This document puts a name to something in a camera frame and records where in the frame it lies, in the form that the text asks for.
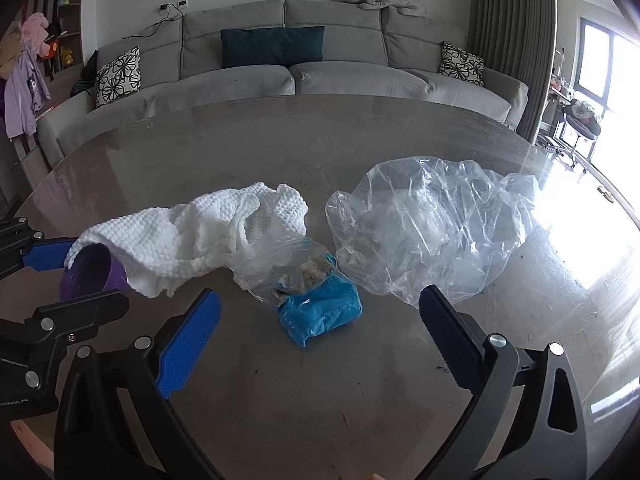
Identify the small clear plastic bag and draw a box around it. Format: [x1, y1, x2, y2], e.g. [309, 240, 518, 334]
[222, 237, 336, 308]

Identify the large clear plastic bag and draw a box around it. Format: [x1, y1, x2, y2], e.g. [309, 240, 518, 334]
[325, 156, 541, 308]

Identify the wooden wall shelf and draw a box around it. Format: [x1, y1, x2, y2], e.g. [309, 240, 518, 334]
[30, 0, 86, 101]

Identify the blue packet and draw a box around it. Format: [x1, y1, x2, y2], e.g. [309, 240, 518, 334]
[277, 255, 363, 348]

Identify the floral black white pillow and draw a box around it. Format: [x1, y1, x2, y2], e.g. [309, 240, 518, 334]
[95, 46, 142, 108]
[439, 41, 485, 86]

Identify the grey fabric sofa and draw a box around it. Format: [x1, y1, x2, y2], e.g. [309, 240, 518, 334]
[37, 0, 530, 166]

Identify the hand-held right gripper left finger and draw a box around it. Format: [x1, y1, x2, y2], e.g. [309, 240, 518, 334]
[54, 289, 223, 480]

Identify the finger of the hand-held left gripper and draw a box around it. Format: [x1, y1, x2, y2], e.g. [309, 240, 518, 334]
[0, 217, 78, 281]
[0, 290, 130, 357]

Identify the chair with clutter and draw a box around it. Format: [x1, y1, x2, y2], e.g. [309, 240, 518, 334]
[560, 97, 606, 161]

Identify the pink garment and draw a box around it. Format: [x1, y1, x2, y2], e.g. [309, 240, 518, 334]
[20, 12, 51, 53]

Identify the purple cup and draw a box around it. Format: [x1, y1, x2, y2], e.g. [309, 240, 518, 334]
[59, 243, 131, 306]

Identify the grey plush toy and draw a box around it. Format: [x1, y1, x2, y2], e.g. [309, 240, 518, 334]
[345, 0, 426, 16]

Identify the grey brown curtain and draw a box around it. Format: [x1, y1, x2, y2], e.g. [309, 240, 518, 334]
[467, 0, 558, 143]

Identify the teal rectangular pillow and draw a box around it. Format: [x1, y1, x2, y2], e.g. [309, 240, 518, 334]
[221, 26, 325, 69]

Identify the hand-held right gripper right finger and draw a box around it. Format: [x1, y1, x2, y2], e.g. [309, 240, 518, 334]
[419, 285, 588, 480]

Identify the dark cloth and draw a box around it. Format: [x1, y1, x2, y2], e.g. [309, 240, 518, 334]
[70, 50, 98, 96]

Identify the black charger cable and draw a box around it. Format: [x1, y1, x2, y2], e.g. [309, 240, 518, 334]
[122, 4, 186, 41]

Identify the purple garment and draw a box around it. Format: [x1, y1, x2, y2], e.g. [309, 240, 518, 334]
[4, 55, 52, 140]

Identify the large window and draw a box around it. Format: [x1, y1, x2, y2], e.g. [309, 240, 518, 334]
[575, 17, 640, 111]

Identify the white paper towel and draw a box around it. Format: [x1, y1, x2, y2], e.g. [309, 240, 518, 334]
[65, 182, 308, 298]

